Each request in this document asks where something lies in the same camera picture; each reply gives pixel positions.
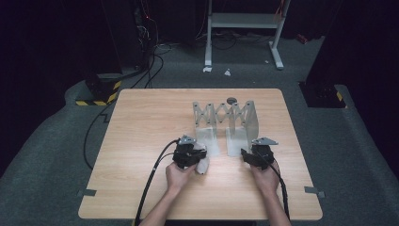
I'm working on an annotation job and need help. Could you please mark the long black floor cable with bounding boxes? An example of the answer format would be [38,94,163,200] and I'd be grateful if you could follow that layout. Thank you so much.
[83,100,119,170]

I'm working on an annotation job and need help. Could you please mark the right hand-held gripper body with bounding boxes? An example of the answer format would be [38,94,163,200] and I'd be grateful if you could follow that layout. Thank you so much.
[250,137,279,171]

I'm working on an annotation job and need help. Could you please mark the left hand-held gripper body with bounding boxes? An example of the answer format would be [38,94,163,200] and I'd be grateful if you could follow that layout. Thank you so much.
[172,135,199,170]

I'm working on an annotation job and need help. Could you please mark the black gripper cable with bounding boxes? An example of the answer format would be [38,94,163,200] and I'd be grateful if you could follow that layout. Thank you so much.
[134,139,180,226]
[269,163,291,220]

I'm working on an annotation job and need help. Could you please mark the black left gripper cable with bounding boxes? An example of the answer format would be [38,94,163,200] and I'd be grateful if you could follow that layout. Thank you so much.
[134,139,180,226]

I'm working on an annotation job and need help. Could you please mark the grey tape strip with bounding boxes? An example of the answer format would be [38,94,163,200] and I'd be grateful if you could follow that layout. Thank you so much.
[304,186,327,199]
[77,188,98,198]

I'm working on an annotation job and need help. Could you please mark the expandable grey metal bookend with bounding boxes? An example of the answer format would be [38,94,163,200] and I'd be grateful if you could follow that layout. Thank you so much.
[191,100,260,158]

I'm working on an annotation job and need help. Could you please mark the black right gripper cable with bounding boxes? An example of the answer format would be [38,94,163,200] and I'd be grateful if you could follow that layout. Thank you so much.
[269,163,291,220]

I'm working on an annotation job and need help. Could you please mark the white metal stand frame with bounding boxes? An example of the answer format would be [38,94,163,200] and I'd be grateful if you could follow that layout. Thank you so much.
[204,0,291,71]

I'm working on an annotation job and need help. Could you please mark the light grey cloth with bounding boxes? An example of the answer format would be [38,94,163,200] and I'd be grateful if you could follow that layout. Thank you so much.
[191,141,211,176]

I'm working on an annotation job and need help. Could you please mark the dark equipment rack with wires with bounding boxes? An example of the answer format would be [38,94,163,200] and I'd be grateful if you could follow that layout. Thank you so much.
[133,0,161,70]

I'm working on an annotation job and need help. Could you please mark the bundle of black floor cables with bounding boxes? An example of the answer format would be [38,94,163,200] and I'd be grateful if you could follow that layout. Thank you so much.
[130,54,165,89]

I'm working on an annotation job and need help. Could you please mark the black yellow-striped pillar base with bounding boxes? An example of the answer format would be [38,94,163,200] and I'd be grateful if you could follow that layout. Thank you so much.
[298,82,347,109]
[74,73,122,106]

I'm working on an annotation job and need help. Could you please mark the person's left hand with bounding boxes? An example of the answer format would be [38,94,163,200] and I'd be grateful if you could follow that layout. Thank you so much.
[165,162,197,193]

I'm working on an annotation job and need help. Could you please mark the black cables under stand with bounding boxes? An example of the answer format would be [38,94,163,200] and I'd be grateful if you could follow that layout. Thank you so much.
[194,27,274,51]

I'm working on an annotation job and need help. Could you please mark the person's right hand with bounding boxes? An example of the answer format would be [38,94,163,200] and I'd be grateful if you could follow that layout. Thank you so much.
[250,163,280,197]

